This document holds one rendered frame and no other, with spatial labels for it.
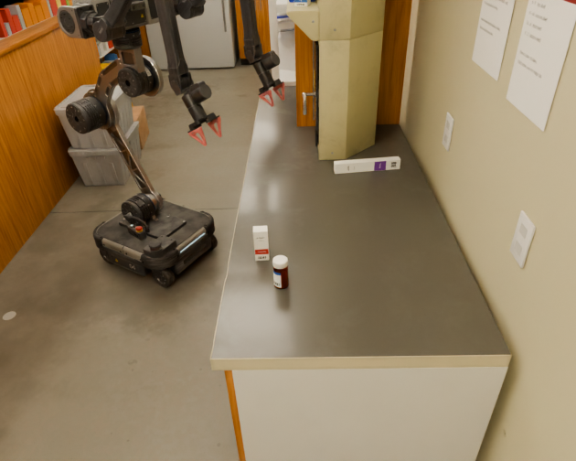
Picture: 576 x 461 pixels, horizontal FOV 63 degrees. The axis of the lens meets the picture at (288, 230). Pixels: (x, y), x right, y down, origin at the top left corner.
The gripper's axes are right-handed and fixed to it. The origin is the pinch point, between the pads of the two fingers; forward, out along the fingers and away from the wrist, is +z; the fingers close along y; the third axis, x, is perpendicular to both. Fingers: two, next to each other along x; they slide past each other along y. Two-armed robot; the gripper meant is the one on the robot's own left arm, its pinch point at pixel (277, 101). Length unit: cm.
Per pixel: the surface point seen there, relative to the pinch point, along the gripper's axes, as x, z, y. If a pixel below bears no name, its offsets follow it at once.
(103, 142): 187, -30, 27
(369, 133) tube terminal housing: -42, 28, -7
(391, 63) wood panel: -50, 8, 21
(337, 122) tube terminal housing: -40.4, 16.5, -23.9
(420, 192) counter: -66, 50, -34
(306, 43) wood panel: -26.4, -16.4, 2.5
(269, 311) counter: -53, 42, -112
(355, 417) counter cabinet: -65, 76, -115
